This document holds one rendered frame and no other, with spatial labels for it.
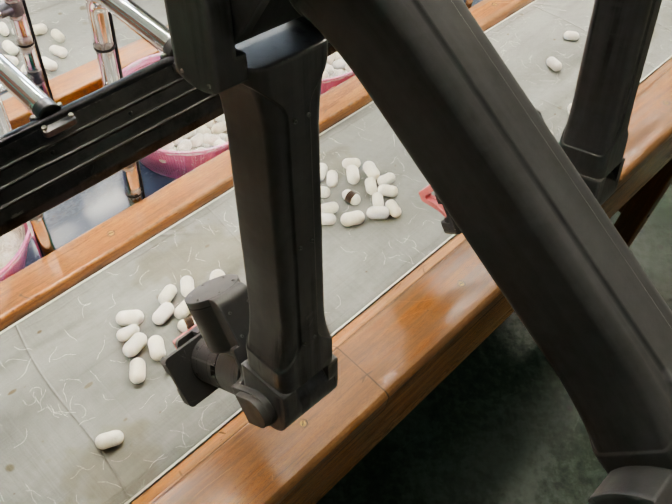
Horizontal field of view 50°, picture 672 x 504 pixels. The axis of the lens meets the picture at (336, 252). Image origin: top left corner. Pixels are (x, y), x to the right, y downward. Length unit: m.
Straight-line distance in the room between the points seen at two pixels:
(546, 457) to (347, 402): 0.98
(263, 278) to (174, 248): 0.54
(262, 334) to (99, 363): 0.42
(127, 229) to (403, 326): 0.42
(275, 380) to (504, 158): 0.35
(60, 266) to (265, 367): 0.50
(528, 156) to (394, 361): 0.64
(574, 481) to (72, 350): 1.22
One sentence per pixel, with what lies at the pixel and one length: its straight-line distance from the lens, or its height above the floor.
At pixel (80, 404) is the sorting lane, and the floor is 0.74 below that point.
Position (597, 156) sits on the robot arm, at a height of 1.09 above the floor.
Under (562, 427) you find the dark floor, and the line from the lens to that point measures 1.88.
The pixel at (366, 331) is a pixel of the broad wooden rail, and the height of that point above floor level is 0.76.
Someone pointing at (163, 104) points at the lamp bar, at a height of 1.08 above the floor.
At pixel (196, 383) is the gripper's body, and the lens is 0.81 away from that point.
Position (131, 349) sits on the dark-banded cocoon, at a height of 0.76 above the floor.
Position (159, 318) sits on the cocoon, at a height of 0.76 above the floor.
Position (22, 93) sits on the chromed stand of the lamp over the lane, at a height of 1.12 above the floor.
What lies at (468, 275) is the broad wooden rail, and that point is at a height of 0.76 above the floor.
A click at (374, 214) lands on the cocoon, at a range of 1.11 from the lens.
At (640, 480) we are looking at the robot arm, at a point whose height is 1.27.
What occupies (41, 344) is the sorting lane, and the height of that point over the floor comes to 0.74.
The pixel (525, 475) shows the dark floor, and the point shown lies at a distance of 1.79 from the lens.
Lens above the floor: 1.58
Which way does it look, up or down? 52 degrees down
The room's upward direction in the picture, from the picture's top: 8 degrees clockwise
